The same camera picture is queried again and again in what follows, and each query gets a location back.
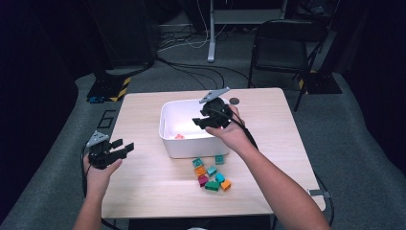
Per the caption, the white floor cable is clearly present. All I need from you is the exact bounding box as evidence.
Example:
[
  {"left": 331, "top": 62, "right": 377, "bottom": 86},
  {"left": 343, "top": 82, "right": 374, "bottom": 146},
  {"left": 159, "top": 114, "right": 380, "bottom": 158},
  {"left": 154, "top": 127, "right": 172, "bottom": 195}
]
[{"left": 157, "top": 0, "right": 231, "bottom": 54}]

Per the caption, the black yellow striped stand base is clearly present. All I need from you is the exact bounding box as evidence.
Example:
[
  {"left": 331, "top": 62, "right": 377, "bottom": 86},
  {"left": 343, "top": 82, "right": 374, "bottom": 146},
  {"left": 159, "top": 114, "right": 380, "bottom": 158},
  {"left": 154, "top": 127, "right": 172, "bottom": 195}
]
[{"left": 86, "top": 71, "right": 132, "bottom": 104}]

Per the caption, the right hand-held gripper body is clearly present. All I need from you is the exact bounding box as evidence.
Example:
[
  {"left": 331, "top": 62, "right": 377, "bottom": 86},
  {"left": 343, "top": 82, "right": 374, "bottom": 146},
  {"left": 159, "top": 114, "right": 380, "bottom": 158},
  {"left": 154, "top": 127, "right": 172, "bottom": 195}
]
[{"left": 198, "top": 86, "right": 233, "bottom": 129}]

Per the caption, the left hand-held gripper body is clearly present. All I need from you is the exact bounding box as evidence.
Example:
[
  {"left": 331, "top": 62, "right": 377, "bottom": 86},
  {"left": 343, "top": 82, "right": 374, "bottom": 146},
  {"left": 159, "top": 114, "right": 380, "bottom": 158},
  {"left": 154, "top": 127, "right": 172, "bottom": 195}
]
[{"left": 85, "top": 129, "right": 127, "bottom": 171}]

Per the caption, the black folding chair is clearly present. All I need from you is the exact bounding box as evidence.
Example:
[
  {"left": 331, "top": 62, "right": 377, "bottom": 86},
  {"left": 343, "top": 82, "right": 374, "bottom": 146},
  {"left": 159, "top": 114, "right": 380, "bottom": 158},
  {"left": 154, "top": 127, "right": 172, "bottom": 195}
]
[{"left": 248, "top": 18, "right": 329, "bottom": 113}]

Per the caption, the person's left hand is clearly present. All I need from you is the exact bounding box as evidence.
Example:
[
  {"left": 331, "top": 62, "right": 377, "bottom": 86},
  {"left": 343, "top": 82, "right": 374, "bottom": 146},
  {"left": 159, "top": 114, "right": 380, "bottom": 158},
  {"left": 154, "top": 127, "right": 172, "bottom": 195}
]
[{"left": 83, "top": 156, "right": 124, "bottom": 198}]

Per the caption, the white plastic bin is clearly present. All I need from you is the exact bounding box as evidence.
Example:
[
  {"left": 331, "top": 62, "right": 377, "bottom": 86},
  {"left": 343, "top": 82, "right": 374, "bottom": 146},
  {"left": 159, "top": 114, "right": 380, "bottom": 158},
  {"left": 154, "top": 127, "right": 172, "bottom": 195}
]
[{"left": 158, "top": 98, "right": 236, "bottom": 159}]

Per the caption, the grey metal table bracket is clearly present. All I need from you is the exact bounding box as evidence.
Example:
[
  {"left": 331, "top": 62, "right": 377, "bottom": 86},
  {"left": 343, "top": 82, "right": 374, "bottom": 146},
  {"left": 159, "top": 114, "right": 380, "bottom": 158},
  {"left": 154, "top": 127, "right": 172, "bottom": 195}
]
[{"left": 306, "top": 189, "right": 331, "bottom": 199}]

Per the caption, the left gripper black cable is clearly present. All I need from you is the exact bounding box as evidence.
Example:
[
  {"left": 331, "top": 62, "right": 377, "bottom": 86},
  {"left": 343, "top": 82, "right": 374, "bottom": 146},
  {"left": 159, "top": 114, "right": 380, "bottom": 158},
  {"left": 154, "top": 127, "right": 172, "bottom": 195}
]
[{"left": 79, "top": 143, "right": 93, "bottom": 197}]

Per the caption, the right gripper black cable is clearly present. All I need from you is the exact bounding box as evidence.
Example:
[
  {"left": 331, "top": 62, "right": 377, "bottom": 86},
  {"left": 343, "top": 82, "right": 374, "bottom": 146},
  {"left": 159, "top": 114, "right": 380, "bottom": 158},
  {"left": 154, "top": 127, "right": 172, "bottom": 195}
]
[{"left": 216, "top": 108, "right": 335, "bottom": 228}]

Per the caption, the white desk frame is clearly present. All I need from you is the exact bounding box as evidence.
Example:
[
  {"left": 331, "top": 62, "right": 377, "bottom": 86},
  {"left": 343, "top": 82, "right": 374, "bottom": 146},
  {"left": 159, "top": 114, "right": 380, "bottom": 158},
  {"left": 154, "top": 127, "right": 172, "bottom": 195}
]
[{"left": 207, "top": 0, "right": 288, "bottom": 63}]

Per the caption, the green toy block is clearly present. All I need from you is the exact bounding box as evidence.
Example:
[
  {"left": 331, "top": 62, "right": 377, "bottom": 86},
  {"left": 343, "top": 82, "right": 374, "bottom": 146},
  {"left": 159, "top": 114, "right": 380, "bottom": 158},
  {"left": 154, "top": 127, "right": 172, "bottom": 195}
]
[{"left": 204, "top": 180, "right": 220, "bottom": 193}]

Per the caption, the black floor cable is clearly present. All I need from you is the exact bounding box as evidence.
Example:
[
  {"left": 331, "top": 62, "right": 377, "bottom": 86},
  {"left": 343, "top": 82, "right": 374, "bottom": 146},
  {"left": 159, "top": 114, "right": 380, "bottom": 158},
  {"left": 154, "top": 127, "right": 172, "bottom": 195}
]
[{"left": 156, "top": 57, "right": 253, "bottom": 91}]

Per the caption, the person's right hand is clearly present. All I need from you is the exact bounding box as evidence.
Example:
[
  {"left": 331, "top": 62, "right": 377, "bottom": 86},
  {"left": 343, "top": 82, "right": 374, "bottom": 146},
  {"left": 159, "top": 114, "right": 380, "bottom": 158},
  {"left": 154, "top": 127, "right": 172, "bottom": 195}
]
[{"left": 205, "top": 104, "right": 257, "bottom": 156}]

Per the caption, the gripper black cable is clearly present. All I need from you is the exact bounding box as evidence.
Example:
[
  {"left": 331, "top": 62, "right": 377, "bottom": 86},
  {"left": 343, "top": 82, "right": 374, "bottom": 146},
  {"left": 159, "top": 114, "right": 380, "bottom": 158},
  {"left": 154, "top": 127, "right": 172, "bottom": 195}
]
[
  {"left": 79, "top": 143, "right": 93, "bottom": 197},
  {"left": 216, "top": 108, "right": 335, "bottom": 228}
]

